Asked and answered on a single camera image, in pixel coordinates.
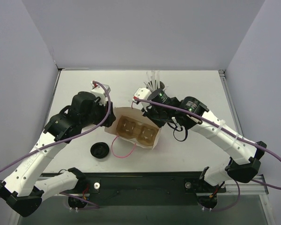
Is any beige pink paper bag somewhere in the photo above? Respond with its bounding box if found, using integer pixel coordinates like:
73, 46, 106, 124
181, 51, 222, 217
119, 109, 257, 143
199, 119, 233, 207
104, 106, 162, 158

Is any brown cardboard cup carrier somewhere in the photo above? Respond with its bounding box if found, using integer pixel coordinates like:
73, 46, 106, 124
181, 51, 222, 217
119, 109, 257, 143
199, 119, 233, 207
116, 116, 159, 146

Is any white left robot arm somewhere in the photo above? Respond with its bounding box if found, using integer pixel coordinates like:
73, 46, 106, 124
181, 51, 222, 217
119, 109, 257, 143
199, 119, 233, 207
0, 89, 116, 217

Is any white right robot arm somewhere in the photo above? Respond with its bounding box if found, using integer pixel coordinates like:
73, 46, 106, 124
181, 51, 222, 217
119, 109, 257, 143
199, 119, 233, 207
133, 88, 264, 191

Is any grey cylindrical holder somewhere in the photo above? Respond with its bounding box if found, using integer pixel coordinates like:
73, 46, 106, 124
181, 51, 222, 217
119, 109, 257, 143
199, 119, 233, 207
158, 81, 165, 92

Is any white stirrer sticks bundle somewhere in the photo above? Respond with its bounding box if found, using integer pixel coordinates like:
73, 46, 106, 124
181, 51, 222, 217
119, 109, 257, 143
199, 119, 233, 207
144, 70, 168, 92

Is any black cup lid stack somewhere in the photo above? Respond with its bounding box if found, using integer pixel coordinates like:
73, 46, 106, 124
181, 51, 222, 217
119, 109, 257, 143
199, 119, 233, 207
90, 142, 110, 159

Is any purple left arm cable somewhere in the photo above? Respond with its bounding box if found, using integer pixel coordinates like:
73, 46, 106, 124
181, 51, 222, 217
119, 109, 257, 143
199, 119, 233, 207
0, 81, 113, 210

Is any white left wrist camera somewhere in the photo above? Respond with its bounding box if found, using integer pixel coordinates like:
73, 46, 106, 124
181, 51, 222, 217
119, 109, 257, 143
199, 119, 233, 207
90, 81, 108, 105

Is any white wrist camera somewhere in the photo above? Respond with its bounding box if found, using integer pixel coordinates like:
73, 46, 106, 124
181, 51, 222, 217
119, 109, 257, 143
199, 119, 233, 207
132, 88, 152, 104
90, 81, 108, 105

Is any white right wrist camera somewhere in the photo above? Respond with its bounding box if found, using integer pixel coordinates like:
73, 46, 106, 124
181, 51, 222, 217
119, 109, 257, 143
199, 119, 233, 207
132, 88, 152, 104

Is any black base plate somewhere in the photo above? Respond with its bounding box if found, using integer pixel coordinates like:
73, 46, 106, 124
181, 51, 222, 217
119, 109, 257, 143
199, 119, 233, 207
58, 172, 227, 207

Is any aluminium frame rail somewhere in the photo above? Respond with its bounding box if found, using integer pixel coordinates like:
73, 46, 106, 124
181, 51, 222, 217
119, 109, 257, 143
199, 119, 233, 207
218, 69, 269, 195

